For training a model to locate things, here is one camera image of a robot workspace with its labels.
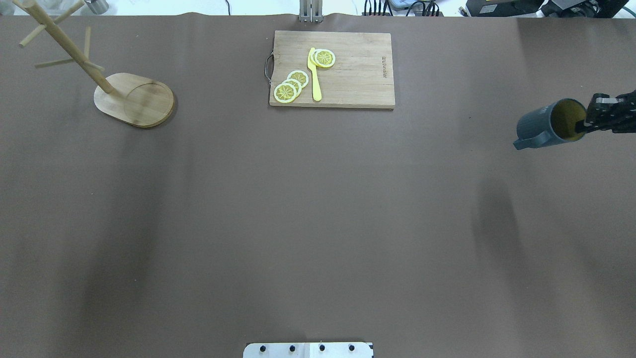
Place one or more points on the wooden cup rack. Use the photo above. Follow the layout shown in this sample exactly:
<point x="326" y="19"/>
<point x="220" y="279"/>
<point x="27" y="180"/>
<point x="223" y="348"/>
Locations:
<point x="130" y="98"/>

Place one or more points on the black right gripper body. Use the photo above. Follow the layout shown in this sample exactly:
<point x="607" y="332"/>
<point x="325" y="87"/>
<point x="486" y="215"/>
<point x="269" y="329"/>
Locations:
<point x="617" y="115"/>

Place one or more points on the aluminium frame post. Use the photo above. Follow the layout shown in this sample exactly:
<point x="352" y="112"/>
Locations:
<point x="310" y="11"/>

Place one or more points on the yellow plastic knife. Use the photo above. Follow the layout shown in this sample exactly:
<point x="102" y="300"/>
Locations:
<point x="316" y="90"/>

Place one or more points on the lemon slice back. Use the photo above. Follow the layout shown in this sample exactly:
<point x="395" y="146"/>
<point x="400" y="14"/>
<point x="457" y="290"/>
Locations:
<point x="300" y="76"/>

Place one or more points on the lemon slice front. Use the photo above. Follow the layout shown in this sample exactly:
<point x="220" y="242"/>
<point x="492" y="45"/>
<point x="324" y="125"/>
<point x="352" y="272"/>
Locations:
<point x="284" y="93"/>

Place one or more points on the wooden cutting board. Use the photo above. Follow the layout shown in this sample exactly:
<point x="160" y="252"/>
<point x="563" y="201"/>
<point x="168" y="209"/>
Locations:
<point x="362" y="76"/>

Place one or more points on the lemon slice on knife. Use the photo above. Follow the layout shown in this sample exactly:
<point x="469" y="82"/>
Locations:
<point x="322" y="57"/>

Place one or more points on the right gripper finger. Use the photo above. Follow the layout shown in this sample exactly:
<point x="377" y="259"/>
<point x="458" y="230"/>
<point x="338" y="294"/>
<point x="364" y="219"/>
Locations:
<point x="599" y="107"/>
<point x="591" y="124"/>

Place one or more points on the dark teal mug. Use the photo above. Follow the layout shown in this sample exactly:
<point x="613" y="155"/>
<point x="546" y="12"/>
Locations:
<point x="551" y="125"/>

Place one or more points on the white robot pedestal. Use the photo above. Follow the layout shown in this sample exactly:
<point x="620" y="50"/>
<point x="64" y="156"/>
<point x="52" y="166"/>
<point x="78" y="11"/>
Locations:
<point x="310" y="350"/>

